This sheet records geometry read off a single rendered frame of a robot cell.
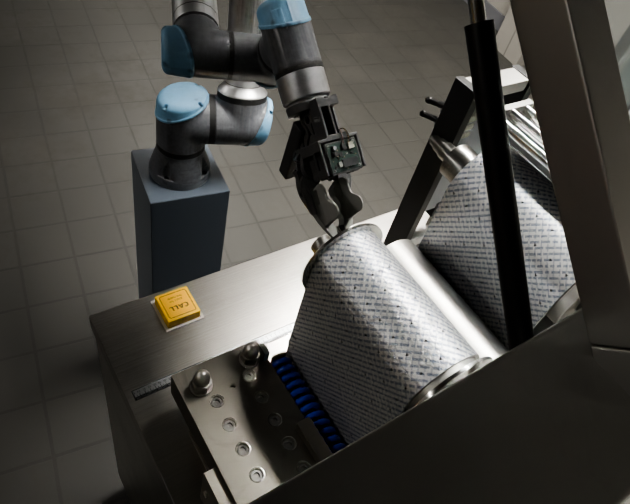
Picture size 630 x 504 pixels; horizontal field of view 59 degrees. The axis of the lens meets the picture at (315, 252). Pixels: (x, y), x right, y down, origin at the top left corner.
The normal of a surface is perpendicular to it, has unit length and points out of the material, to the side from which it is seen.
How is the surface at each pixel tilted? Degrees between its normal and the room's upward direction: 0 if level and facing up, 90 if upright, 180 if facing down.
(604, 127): 41
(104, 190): 0
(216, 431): 0
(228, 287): 0
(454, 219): 92
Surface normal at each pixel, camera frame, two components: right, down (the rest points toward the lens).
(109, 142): 0.20, -0.65
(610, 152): 0.50, -0.04
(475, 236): -0.83, 0.32
